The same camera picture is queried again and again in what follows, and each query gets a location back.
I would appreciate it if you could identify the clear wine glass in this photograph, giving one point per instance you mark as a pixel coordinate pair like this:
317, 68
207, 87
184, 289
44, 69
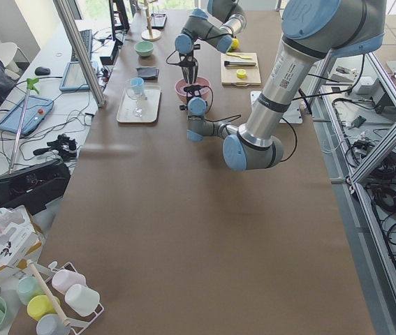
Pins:
138, 110

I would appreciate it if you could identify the light blue cup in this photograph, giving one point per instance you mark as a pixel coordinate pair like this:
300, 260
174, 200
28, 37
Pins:
136, 88

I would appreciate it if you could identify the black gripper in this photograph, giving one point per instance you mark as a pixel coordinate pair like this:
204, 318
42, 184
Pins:
195, 92
187, 65

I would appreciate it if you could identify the pink plastic cup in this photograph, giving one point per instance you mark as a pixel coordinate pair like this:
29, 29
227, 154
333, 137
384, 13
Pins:
64, 279

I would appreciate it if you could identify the pile of clear ice cubes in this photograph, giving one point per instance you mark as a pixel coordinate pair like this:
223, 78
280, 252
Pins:
204, 91

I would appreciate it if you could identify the grey folded cloth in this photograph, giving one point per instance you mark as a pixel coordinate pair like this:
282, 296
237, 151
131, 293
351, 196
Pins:
148, 72

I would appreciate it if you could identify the cardboard product box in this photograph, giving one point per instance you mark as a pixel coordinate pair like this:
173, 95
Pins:
21, 239

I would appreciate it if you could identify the black computer mouse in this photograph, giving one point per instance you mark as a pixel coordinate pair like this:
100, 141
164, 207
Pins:
42, 71

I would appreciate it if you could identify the grabber stick green tip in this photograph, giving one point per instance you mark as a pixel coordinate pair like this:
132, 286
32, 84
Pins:
31, 86

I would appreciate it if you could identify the bamboo cutting board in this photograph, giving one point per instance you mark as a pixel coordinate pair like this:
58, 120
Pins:
228, 74

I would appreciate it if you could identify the white plastic cup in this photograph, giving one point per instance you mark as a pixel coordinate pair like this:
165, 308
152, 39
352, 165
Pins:
82, 299

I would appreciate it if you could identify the white cup rack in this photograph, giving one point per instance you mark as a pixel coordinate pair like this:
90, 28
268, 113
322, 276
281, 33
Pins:
66, 314

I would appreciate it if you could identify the grey plastic cup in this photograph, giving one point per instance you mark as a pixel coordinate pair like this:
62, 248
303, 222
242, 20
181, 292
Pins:
51, 324

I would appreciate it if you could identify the blue teach pendant near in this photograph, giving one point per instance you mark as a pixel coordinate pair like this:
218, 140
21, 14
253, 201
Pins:
37, 109

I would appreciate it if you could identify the aluminium frame post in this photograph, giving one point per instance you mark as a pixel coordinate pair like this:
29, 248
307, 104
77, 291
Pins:
66, 16

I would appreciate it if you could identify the steel muddler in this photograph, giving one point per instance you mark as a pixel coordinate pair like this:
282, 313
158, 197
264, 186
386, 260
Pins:
227, 63

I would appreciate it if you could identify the steel ice scoop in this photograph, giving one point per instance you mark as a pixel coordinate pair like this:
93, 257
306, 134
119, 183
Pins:
190, 74

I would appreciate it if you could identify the black tool bag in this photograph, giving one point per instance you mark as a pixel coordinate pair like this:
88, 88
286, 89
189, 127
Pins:
35, 186

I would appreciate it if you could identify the cream rabbit tray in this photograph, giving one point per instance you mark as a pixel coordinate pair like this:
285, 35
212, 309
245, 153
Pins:
150, 107

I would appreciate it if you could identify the whole lemon lower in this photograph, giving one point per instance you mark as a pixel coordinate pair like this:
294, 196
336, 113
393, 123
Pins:
235, 44

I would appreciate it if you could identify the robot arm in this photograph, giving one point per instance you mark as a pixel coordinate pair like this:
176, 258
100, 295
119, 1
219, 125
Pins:
218, 26
310, 31

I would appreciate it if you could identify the yellow plastic cup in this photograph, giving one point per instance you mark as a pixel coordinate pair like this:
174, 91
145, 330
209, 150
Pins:
39, 306

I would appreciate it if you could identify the blue teach pendant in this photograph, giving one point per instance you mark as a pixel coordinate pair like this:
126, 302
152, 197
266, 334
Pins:
37, 109
73, 79

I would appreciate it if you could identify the pink bowl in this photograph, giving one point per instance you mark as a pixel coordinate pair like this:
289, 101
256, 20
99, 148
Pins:
180, 85

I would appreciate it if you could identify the green bowl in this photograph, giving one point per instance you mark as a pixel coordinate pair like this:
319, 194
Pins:
144, 48

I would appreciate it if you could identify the green plastic cup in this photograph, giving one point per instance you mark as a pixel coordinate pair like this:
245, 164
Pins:
28, 288

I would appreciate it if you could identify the black glass tray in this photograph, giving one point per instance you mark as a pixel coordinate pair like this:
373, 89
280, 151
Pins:
158, 20

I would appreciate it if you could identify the wooden cup tree stand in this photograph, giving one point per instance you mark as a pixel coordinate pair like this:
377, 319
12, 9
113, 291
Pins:
149, 34

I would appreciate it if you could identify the half lemon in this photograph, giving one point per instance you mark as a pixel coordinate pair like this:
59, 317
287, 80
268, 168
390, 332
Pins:
241, 73

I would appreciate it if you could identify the blue teach pendant far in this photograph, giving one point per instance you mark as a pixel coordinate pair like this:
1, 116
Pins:
73, 79

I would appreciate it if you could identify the yellow plastic knife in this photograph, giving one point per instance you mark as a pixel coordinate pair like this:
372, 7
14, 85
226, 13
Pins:
240, 56

